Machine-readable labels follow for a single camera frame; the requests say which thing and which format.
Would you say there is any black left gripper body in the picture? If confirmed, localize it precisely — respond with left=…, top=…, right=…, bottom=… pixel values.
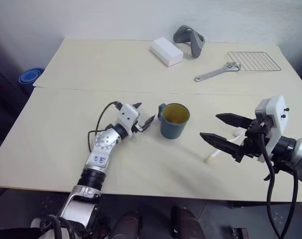
left=130, top=117, right=150, bottom=134

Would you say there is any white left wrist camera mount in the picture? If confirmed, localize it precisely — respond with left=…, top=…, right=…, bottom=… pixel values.
left=116, top=103, right=140, bottom=138

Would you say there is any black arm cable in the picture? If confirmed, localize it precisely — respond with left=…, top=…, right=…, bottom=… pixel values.
left=257, top=123, right=299, bottom=239
left=87, top=100, right=123, bottom=153

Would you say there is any dark blue mug yellow inside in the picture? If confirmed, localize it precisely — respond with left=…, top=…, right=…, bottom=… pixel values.
left=157, top=102, right=191, bottom=140

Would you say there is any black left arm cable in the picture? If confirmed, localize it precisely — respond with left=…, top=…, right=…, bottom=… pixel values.
left=87, top=100, right=123, bottom=153

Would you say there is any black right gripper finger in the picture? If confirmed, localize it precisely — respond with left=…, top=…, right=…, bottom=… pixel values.
left=199, top=132, right=243, bottom=163
left=215, top=113, right=255, bottom=130

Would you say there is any grey handheld controller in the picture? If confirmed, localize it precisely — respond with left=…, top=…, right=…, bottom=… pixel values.
left=172, top=24, right=206, bottom=59

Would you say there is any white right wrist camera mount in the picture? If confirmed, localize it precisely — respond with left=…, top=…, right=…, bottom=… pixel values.
left=254, top=95, right=291, bottom=164

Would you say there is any white toothbrush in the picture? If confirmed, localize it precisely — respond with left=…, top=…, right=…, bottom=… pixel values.
left=205, top=127, right=247, bottom=164

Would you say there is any dark rounded shape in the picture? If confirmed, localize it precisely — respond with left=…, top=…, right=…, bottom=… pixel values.
left=110, top=211, right=143, bottom=239

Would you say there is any white rectangular box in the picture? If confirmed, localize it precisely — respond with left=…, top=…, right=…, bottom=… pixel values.
left=150, top=37, right=184, bottom=68

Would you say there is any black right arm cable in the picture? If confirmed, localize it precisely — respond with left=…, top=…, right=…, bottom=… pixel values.
left=257, top=123, right=299, bottom=239

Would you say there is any silver adjustable wrench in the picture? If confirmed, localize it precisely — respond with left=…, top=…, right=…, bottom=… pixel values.
left=193, top=61, right=242, bottom=83

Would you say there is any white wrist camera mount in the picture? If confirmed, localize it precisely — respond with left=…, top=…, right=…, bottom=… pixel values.
left=116, top=103, right=140, bottom=138
left=254, top=95, right=291, bottom=164

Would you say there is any metal wire rack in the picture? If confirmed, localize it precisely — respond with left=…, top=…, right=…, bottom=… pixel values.
left=227, top=50, right=282, bottom=73

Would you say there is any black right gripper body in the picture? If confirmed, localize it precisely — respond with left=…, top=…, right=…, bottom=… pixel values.
left=236, top=119, right=274, bottom=164

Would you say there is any dark brown block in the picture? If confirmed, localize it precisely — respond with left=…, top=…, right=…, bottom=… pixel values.
left=230, top=227, right=250, bottom=239

